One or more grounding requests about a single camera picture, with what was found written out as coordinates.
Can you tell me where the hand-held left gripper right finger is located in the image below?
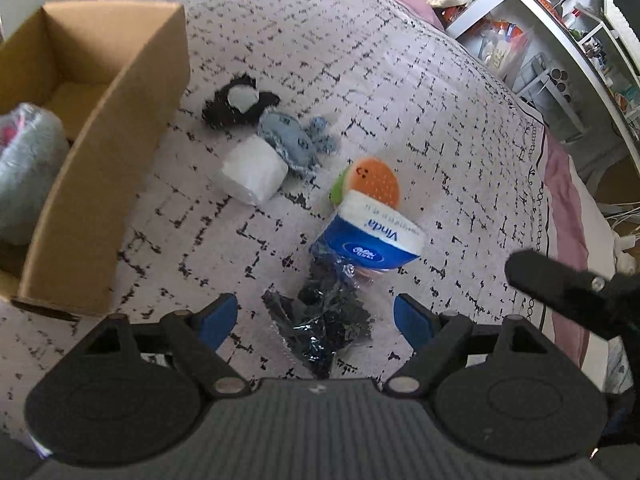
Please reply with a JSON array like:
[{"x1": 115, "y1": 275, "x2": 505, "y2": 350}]
[{"x1": 383, "y1": 293, "x2": 557, "y2": 397}]

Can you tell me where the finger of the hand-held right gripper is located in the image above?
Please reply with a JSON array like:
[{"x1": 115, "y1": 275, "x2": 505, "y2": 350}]
[{"x1": 504, "y1": 249, "x2": 640, "y2": 342}]

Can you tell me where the white pillow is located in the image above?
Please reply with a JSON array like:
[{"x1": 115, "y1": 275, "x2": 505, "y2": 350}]
[{"x1": 570, "y1": 175, "x2": 622, "y2": 282}]

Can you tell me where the white wire rack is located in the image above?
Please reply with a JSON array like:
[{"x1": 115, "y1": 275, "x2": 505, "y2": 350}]
[{"x1": 514, "y1": 52, "x2": 587, "y2": 137}]

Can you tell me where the white power strip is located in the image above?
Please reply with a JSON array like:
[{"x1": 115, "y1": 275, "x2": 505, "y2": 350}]
[{"x1": 611, "y1": 232, "x2": 640, "y2": 262}]

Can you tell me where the black item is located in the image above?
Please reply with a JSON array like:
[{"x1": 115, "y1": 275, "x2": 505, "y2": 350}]
[{"x1": 262, "y1": 252, "x2": 375, "y2": 380}]

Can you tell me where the orange burger plush toy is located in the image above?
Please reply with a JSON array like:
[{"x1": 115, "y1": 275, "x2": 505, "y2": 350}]
[{"x1": 329, "y1": 156, "x2": 401, "y2": 211}]

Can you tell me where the white toilet paper roll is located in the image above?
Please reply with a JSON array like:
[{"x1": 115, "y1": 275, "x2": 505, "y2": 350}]
[{"x1": 215, "y1": 136, "x2": 290, "y2": 206}]

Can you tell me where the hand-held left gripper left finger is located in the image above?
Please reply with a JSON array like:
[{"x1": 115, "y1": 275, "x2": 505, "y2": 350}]
[{"x1": 82, "y1": 293, "x2": 251, "y2": 397}]

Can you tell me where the white desk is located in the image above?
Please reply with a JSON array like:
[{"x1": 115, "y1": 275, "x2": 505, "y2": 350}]
[{"x1": 444, "y1": 0, "x2": 640, "y2": 162}]

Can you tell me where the brown cardboard box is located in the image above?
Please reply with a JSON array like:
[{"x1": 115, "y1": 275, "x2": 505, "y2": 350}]
[{"x1": 0, "y1": 0, "x2": 192, "y2": 322}]

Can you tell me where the fluffy light blue plush toy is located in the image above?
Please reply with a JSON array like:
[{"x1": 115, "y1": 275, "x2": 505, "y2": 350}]
[{"x1": 0, "y1": 102, "x2": 71, "y2": 247}]

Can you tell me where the black and white plush toy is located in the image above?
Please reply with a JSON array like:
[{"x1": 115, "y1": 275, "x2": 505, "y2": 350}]
[{"x1": 201, "y1": 73, "x2": 281, "y2": 130}]

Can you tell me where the blue tissue pack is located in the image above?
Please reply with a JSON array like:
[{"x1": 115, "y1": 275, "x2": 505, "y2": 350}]
[{"x1": 309, "y1": 191, "x2": 427, "y2": 275}]

